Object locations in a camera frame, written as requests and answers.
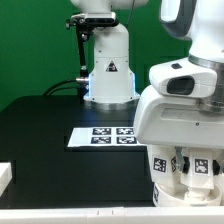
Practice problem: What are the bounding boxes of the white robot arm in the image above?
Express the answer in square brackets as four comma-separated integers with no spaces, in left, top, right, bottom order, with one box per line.
[70,0,224,175]

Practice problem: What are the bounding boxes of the white marker sheet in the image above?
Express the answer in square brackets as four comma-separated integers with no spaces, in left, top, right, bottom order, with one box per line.
[68,127,139,147]

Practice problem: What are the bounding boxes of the white left fence bar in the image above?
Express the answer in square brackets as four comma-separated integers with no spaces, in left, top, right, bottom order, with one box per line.
[0,162,12,196]

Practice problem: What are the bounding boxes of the black cables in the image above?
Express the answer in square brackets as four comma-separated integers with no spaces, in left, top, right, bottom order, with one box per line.
[43,79,86,97]

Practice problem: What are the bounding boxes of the camera on black stand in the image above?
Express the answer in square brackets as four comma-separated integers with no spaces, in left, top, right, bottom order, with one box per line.
[66,12,118,84]

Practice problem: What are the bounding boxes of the white front fence bar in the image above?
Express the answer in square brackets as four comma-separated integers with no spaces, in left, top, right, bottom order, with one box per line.
[0,207,224,224]

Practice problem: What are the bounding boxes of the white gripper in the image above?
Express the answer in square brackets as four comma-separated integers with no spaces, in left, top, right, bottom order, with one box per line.
[133,86,224,175]

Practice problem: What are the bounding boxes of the white fence bar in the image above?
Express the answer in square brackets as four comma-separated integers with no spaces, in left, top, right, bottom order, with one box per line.
[0,162,12,196]
[0,207,224,224]

